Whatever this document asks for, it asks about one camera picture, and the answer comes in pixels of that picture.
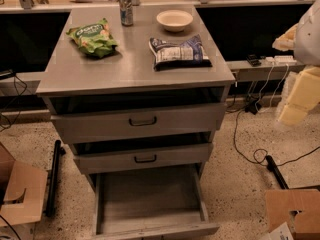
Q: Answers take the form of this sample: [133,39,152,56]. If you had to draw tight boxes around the black bar left floor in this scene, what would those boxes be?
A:
[45,140,65,217]

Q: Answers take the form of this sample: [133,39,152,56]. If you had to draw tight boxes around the grey drawer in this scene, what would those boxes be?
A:
[51,103,226,144]
[74,143,213,174]
[92,165,219,240]

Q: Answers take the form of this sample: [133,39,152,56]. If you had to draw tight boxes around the left cardboard box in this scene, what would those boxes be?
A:
[0,143,48,225]

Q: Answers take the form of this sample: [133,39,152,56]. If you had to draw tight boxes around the black floor cable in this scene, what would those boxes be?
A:
[232,108,320,168]

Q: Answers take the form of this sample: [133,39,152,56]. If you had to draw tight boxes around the black power adapter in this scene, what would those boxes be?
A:
[245,101,262,115]

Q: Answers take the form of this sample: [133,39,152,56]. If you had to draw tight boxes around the white power strip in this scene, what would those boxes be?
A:
[266,55,296,65]

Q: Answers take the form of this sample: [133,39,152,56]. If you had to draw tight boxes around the white empty bowl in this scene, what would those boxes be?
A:
[156,10,193,32]

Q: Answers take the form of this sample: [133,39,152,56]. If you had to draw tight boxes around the grey drawer cabinet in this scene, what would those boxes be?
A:
[35,4,236,192]

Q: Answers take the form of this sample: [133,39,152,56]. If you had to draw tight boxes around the grey middle drawer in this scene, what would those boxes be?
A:
[74,143,213,174]

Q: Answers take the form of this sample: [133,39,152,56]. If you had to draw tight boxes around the white charging cable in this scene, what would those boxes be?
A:
[256,62,290,113]

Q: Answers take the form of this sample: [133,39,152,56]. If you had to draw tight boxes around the grey top drawer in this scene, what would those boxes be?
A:
[51,103,226,144]

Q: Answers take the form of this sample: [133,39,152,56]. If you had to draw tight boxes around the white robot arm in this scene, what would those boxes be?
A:
[272,0,320,126]

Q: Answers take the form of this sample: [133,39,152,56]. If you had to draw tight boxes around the black bar floor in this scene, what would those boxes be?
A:
[45,140,65,217]
[266,155,288,189]

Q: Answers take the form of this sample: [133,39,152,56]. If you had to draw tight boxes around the blue white snack bag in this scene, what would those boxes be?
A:
[149,34,212,71]

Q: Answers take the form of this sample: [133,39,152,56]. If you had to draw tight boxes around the black bar right floor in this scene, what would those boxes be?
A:
[266,155,288,189]

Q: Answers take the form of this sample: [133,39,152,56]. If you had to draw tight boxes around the cardboard box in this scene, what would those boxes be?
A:
[265,189,320,240]
[0,143,48,225]

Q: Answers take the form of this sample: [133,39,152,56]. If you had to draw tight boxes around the right cardboard box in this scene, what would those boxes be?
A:
[265,189,320,240]

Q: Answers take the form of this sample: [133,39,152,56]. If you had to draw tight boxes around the grey bottom drawer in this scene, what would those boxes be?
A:
[92,165,219,240]

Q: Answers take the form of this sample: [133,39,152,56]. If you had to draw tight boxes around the silver soda can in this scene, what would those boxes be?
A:
[118,0,133,26]

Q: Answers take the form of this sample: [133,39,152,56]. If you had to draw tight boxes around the green chip bag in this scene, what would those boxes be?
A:
[66,18,118,58]

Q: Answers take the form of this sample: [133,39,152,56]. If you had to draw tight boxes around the black phone on ledge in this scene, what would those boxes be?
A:
[247,54,261,67]

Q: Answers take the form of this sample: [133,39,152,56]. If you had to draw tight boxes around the black cables left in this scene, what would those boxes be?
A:
[0,73,29,133]

